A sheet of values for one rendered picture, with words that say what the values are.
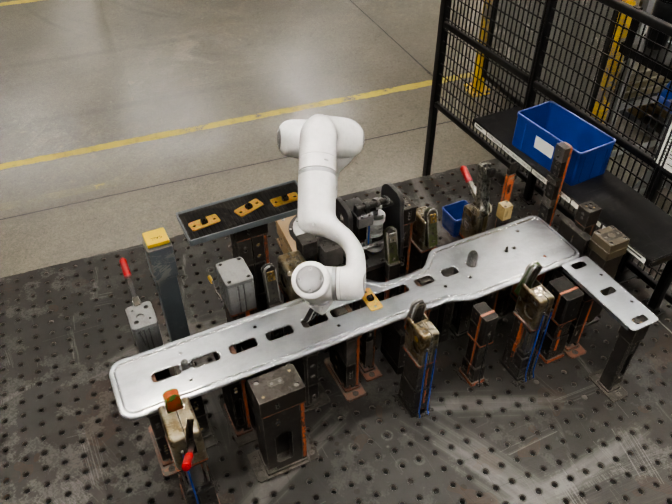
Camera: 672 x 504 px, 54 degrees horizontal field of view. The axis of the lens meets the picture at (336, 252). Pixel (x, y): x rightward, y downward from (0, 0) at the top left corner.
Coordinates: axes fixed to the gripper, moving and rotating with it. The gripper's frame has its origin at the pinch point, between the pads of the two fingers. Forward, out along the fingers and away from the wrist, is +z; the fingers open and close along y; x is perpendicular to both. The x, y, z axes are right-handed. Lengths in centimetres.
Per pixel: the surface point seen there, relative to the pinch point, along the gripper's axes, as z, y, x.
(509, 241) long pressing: 33, 46, -32
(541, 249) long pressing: 31, 49, -41
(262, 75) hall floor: 287, 118, 185
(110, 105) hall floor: 247, 31, 247
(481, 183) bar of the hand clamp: 24, 54, -15
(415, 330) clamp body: 2.1, 5.3, -23.6
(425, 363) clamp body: 7.5, -0.1, -30.4
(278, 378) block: -10.0, -23.5, -3.0
